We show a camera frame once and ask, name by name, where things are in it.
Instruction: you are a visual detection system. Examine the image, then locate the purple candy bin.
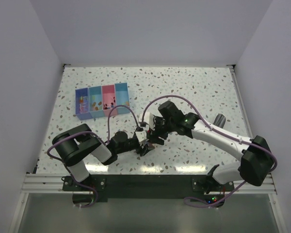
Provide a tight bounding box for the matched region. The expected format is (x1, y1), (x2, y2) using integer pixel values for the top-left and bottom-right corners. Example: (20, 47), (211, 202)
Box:
(75, 88), (92, 120)

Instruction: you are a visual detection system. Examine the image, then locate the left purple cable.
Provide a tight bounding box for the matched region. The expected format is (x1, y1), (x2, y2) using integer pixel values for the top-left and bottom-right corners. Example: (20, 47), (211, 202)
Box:
(47, 104), (143, 209)

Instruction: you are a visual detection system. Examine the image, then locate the clear plastic jar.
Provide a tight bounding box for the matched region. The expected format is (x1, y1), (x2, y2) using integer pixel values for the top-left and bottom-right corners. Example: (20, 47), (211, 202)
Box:
(147, 142), (155, 150)

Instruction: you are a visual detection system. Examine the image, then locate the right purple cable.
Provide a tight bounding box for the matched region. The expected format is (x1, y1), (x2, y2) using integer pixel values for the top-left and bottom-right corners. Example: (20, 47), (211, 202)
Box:
(138, 95), (278, 209)

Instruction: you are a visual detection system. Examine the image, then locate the blue end candy bin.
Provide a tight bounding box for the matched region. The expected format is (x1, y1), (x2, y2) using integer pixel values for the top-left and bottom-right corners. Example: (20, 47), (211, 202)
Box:
(114, 83), (130, 115)

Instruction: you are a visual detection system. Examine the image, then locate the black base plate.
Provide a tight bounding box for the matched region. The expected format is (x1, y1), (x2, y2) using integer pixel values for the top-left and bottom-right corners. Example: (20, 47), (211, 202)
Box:
(61, 174), (234, 205)

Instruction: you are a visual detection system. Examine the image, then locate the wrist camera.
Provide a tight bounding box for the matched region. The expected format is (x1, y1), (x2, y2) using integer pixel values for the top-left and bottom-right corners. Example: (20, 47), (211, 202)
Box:
(135, 131), (148, 144)
(139, 112), (155, 130)

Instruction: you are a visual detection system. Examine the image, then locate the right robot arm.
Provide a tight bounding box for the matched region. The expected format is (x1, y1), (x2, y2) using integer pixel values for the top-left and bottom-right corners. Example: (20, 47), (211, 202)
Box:
(140, 101), (276, 191)

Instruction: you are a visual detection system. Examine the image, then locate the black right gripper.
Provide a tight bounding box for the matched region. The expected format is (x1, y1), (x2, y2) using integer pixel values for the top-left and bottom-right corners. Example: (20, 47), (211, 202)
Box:
(146, 116), (175, 146)

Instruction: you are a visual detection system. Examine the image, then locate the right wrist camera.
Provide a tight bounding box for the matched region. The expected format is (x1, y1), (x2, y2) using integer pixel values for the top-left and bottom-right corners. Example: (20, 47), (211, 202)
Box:
(139, 112), (155, 130)

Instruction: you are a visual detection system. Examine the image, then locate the pink candy bin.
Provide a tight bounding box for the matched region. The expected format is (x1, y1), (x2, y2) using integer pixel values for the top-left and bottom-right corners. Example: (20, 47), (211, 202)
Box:
(102, 84), (116, 117)

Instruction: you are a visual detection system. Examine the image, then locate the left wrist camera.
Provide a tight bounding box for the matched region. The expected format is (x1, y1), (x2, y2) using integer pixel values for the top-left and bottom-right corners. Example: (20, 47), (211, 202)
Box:
(135, 131), (148, 144)

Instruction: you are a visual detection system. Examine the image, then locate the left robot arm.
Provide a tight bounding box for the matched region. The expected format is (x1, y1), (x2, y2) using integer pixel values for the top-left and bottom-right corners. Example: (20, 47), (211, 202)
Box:
(47, 124), (154, 190)

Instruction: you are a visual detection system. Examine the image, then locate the purple cable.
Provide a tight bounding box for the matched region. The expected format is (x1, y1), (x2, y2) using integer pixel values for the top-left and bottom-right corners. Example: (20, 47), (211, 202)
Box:
(47, 104), (143, 209)
(138, 95), (278, 209)

